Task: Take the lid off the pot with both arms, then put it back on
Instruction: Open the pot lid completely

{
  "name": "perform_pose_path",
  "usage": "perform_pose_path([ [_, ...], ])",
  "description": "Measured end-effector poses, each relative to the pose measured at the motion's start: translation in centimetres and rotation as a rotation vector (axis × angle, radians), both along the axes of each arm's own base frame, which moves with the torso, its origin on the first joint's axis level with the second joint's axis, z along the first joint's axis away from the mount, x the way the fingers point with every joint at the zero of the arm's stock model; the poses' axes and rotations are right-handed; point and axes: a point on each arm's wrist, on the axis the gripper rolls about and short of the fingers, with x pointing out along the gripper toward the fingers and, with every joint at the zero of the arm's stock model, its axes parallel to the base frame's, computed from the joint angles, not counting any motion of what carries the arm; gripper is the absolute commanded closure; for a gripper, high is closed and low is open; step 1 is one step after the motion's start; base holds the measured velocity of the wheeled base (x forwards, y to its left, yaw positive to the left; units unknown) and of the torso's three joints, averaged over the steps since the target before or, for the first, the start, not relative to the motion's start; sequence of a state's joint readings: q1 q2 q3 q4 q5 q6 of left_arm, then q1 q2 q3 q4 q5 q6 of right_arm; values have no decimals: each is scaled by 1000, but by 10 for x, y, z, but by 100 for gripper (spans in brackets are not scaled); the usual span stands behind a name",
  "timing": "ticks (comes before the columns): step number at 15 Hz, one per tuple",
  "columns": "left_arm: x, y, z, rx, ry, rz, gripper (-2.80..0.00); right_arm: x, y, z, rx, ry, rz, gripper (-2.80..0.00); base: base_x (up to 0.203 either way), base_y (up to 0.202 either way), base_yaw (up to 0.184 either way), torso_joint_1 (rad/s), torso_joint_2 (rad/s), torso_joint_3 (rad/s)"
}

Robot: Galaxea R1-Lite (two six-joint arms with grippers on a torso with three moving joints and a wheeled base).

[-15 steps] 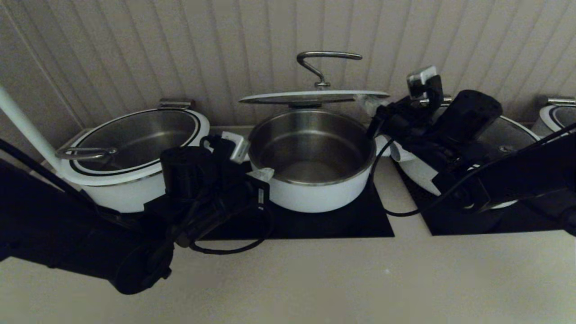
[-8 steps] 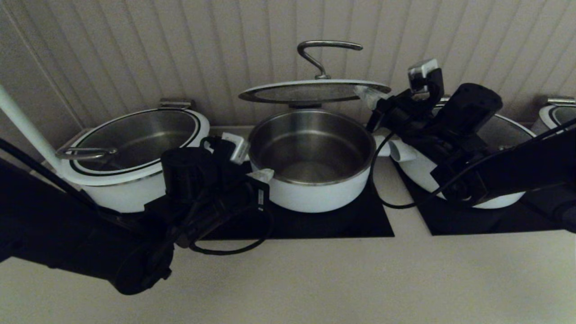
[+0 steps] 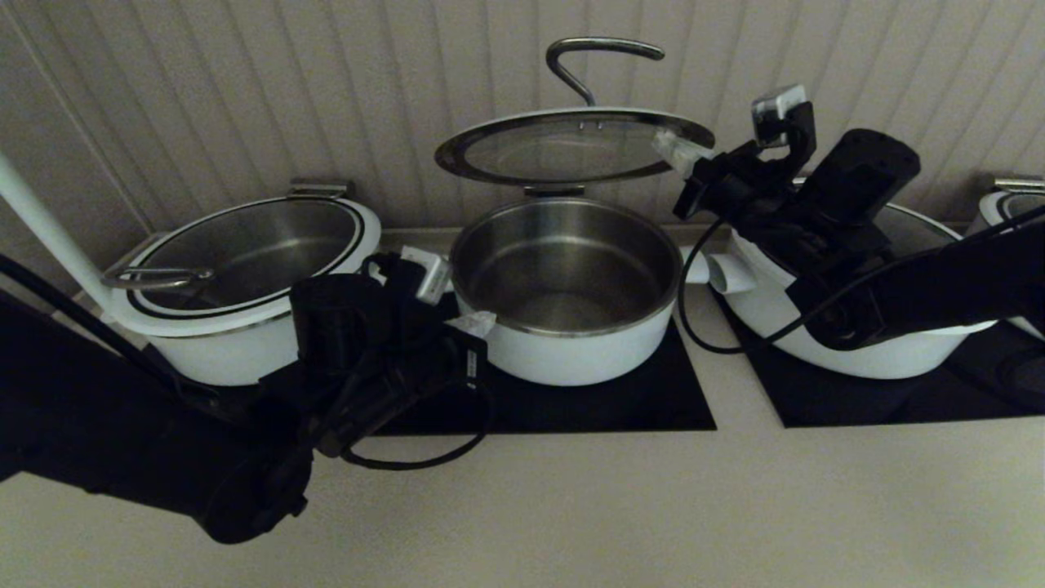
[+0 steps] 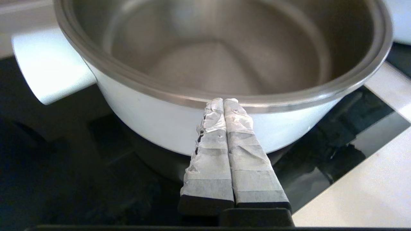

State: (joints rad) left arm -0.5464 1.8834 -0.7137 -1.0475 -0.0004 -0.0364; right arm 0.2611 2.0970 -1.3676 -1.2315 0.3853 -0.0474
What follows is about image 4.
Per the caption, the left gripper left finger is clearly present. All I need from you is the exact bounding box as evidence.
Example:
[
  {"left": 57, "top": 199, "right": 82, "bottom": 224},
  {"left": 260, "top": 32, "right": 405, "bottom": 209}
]
[{"left": 178, "top": 98, "right": 235, "bottom": 216}]

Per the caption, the white rounded object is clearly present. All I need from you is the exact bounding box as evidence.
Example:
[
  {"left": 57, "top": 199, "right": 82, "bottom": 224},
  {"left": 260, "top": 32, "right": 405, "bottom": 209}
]
[{"left": 384, "top": 0, "right": 411, "bottom": 46}]

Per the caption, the white pot with steel rim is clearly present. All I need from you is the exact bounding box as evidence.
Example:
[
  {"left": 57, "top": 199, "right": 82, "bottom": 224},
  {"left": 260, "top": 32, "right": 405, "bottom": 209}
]
[{"left": 12, "top": 0, "right": 394, "bottom": 157}]

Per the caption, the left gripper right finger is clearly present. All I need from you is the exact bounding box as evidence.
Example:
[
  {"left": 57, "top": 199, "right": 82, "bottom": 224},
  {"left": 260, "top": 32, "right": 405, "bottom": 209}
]
[{"left": 223, "top": 98, "right": 293, "bottom": 215}]

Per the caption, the black glass cooktop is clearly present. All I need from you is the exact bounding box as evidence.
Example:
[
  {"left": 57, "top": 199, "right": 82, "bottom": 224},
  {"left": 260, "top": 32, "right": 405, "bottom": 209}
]
[{"left": 0, "top": 42, "right": 411, "bottom": 227}]

